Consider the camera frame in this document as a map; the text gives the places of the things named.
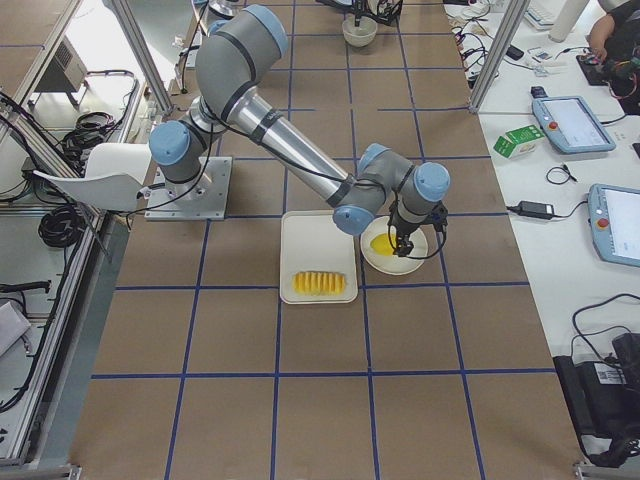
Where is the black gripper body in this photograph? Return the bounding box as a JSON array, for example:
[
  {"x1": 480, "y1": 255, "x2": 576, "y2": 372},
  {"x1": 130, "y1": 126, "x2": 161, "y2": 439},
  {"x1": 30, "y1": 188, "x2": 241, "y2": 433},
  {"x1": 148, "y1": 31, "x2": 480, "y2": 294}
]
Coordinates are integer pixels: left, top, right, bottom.
[{"x1": 388, "y1": 219, "x2": 419, "y2": 256}]

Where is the yellow lemon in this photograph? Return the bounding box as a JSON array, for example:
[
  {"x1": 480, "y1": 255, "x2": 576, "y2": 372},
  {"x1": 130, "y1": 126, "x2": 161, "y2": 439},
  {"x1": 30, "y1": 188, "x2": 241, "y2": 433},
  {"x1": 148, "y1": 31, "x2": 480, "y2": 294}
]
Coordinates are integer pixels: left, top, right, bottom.
[{"x1": 369, "y1": 233, "x2": 397, "y2": 256}]

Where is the cream ceramic bowl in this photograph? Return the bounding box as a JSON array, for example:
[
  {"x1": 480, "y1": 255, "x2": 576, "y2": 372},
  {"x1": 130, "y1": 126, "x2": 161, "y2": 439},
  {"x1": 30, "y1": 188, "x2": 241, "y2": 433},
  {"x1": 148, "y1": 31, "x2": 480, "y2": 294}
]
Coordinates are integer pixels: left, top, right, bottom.
[{"x1": 342, "y1": 16, "x2": 378, "y2": 48}]

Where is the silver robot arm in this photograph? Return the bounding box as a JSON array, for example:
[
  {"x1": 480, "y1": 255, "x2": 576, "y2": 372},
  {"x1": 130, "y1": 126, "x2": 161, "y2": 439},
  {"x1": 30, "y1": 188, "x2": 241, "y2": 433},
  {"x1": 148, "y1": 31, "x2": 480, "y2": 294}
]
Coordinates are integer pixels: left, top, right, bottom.
[{"x1": 149, "y1": 5, "x2": 450, "y2": 257}]

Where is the cream round plate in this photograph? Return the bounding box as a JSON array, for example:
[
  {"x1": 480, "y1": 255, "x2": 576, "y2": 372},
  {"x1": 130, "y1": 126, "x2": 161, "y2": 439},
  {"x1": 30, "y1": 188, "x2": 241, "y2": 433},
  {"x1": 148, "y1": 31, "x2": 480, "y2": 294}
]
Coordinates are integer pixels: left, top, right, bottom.
[{"x1": 360, "y1": 216, "x2": 429, "y2": 275}]

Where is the cream rectangular tray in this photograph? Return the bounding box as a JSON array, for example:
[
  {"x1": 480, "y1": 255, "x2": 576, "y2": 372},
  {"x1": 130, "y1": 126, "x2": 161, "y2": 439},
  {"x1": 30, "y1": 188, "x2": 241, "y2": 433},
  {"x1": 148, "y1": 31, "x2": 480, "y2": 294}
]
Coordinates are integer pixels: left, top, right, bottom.
[{"x1": 280, "y1": 210, "x2": 358, "y2": 305}]

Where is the sliced yellow bread loaf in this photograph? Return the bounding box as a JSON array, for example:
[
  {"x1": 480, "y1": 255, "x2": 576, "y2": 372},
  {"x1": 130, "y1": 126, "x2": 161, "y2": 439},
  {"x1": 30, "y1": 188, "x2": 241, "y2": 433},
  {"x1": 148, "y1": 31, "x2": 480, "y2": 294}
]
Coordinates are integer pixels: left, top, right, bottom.
[{"x1": 292, "y1": 271, "x2": 346, "y2": 296}]

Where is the black power adapter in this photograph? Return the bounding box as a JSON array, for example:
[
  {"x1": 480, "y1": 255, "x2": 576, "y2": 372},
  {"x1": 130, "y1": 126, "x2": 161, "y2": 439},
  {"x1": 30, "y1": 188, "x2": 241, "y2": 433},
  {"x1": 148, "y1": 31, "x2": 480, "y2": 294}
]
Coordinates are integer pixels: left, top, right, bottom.
[{"x1": 507, "y1": 200, "x2": 555, "y2": 220}]

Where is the green white carton box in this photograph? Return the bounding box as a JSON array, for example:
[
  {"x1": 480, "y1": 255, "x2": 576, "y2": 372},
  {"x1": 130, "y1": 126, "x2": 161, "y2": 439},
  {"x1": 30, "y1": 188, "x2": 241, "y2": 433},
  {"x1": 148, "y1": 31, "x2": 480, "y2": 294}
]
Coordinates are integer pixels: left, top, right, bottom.
[{"x1": 493, "y1": 125, "x2": 545, "y2": 159}]

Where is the blue teach pendant far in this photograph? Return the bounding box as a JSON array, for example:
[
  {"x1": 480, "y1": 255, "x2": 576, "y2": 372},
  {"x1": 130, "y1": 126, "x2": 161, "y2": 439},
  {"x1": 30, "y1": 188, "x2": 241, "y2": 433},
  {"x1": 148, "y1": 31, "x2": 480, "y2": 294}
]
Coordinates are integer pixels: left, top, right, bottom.
[{"x1": 531, "y1": 96, "x2": 616, "y2": 154}]

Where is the blue teach pendant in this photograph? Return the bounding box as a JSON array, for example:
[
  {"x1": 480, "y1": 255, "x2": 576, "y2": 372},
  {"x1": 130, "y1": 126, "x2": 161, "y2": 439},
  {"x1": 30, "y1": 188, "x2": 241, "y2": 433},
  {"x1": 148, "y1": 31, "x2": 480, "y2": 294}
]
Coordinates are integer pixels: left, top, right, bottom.
[
  {"x1": 531, "y1": 96, "x2": 616, "y2": 154},
  {"x1": 587, "y1": 184, "x2": 639, "y2": 267}
]

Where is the blue teach pendant near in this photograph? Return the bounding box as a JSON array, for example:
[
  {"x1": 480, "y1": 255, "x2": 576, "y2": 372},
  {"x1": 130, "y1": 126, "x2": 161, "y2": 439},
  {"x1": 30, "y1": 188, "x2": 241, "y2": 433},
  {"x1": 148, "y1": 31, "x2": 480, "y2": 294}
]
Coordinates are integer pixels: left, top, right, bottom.
[{"x1": 587, "y1": 184, "x2": 639, "y2": 267}]

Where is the black dish rack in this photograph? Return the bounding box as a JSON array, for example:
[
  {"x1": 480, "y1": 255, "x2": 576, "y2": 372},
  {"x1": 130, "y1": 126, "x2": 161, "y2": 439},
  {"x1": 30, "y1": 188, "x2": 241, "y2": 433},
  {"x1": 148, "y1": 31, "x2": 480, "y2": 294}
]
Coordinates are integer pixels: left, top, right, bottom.
[{"x1": 368, "y1": 0, "x2": 403, "y2": 26}]

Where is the white plastic chair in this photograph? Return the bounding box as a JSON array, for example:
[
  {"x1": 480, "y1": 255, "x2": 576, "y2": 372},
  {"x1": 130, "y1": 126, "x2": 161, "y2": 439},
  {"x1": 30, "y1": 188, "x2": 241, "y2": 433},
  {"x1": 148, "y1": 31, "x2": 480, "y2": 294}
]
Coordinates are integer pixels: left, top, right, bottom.
[{"x1": 34, "y1": 143, "x2": 152, "y2": 212}]

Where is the person at desk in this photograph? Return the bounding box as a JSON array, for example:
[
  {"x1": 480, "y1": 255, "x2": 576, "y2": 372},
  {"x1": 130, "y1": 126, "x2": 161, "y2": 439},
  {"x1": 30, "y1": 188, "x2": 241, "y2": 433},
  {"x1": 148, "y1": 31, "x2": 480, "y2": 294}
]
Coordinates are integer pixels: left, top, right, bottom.
[{"x1": 588, "y1": 0, "x2": 639, "y2": 115}]

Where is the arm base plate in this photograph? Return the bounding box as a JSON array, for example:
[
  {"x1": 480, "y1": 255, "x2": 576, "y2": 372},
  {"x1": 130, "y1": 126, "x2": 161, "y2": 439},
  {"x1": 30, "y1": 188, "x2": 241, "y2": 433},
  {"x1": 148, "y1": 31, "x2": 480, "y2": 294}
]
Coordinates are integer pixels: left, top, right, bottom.
[{"x1": 144, "y1": 156, "x2": 233, "y2": 221}]

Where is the aluminium frame post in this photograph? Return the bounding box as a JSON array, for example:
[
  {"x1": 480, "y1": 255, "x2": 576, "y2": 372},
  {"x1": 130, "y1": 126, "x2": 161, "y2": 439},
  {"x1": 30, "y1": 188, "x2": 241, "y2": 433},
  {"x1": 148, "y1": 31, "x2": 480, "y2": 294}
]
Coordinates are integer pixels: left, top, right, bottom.
[{"x1": 469, "y1": 0, "x2": 530, "y2": 114}]

